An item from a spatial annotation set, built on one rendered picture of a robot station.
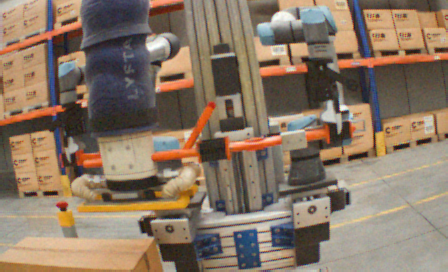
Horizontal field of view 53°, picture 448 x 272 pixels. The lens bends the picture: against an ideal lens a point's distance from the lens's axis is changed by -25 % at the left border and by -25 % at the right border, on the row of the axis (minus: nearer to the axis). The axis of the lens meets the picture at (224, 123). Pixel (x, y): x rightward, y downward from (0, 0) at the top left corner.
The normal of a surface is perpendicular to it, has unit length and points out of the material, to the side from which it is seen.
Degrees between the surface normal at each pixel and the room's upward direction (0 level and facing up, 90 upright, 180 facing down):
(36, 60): 91
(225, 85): 90
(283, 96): 90
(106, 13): 97
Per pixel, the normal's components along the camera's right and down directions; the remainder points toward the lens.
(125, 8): 0.54, 0.12
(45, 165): -0.09, 0.11
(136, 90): 0.65, -0.24
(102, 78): -0.26, -0.19
